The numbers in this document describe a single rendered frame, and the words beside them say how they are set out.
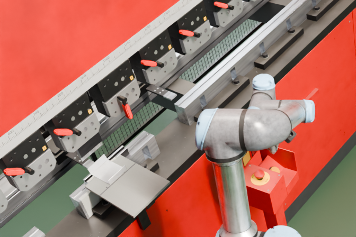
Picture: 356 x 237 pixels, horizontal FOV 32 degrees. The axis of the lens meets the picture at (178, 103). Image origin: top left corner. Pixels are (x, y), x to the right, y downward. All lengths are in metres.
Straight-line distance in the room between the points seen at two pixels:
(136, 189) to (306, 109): 0.64
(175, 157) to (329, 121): 1.06
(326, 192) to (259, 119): 1.71
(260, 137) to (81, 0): 0.72
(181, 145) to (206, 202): 0.28
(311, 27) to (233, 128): 1.34
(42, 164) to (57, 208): 1.67
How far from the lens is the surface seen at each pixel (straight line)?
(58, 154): 2.39
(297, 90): 2.85
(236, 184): 1.78
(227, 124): 1.67
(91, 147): 2.21
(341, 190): 3.34
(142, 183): 2.17
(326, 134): 3.21
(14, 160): 2.00
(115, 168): 2.26
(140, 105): 2.65
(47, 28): 1.92
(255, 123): 1.65
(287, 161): 2.45
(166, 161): 2.40
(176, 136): 2.49
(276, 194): 2.36
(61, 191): 3.80
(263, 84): 2.12
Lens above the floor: 2.49
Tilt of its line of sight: 38 degrees down
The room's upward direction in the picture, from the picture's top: 18 degrees counter-clockwise
